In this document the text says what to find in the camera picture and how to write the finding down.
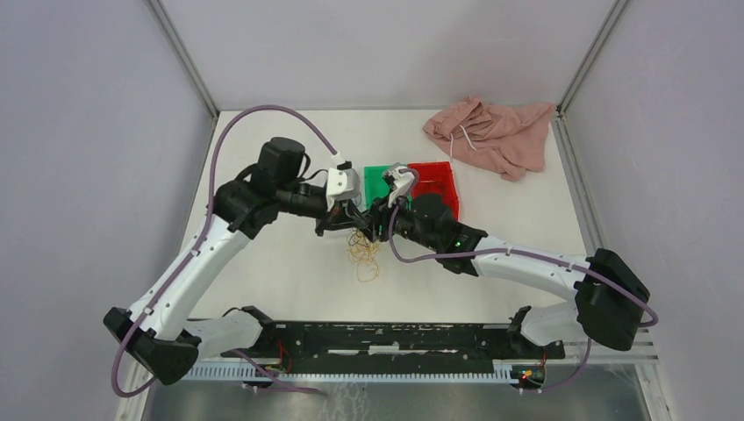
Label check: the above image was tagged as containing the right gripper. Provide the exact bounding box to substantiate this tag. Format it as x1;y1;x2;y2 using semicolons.
361;188;440;253

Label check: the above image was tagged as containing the wire bundle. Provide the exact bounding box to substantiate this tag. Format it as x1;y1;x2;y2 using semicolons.
346;228;383;283

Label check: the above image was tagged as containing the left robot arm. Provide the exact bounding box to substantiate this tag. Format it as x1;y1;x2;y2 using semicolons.
104;137;359;385

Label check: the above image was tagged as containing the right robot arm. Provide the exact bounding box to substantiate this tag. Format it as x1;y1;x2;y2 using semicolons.
363;194;658;358

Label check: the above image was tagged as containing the green plastic bin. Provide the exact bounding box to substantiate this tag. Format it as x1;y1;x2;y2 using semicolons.
363;163;413;211

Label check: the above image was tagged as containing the red plastic bin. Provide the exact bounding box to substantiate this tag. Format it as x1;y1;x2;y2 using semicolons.
408;161;460;220

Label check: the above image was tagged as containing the pink cloth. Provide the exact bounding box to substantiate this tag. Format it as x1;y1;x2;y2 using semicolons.
423;96;556;182

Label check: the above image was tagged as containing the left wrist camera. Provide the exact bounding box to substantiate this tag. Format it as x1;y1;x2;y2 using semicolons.
325;161;361;210

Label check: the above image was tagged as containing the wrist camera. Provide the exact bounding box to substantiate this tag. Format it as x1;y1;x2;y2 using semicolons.
325;161;361;210
383;163;419;208

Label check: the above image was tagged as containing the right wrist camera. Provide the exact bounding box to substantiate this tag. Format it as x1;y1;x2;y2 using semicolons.
383;163;419;208

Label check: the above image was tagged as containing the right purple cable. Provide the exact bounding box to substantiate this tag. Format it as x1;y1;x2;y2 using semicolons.
387;168;659;394

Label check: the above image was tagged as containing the purple cable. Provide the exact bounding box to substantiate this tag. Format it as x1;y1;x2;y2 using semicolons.
387;168;659;394
110;104;350;399

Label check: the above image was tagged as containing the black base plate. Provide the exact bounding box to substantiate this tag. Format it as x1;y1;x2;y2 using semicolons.
247;321;566;375

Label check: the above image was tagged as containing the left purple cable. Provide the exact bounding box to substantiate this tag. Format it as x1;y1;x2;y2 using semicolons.
110;104;350;399

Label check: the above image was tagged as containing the white cable duct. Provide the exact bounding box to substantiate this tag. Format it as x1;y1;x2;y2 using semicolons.
182;360;519;385

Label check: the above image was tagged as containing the aluminium frame rail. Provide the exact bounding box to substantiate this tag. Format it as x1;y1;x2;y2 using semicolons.
132;322;659;366

